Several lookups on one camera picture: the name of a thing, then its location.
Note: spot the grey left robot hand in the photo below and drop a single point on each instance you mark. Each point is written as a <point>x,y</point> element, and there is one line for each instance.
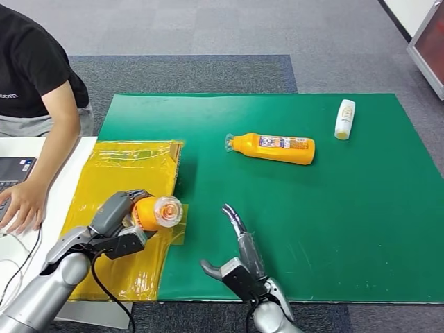
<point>111,213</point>

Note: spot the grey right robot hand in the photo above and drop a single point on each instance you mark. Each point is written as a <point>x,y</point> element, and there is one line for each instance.
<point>251,253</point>

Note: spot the person's hand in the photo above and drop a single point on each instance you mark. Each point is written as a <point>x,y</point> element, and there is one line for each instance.
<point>20,204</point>

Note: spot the orange bottle with clear cap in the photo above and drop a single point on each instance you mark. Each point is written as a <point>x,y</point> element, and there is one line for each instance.
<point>277,151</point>
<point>147,213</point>

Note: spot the person's forearm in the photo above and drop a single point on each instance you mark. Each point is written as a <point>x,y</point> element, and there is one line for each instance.
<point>52,156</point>

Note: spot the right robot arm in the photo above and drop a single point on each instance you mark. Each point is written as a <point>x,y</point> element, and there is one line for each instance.
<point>274,321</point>

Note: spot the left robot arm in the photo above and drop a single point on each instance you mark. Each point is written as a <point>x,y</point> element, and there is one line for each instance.
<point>44,289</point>

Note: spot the small white bottle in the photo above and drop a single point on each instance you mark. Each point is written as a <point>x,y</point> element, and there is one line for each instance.
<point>344,117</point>

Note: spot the grey laptop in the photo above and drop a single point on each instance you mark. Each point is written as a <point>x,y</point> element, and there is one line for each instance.
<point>13,170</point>

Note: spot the yellow film wrapped board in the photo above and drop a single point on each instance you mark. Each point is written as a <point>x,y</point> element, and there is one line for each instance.
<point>121,165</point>

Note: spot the green table mat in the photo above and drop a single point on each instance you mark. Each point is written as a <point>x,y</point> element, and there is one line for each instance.
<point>312,220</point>

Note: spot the person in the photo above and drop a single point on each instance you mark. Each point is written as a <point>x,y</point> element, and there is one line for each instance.
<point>27,60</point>

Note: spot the white cabinet with red panel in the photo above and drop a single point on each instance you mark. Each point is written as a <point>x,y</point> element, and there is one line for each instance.
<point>432,46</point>

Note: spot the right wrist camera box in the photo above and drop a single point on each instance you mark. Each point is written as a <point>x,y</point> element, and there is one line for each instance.
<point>242,280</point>

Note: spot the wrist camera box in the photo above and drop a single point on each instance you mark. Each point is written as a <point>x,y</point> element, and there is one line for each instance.
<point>121,246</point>
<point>242,280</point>

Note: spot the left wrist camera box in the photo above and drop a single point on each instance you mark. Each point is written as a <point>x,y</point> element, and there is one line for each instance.
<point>121,246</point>

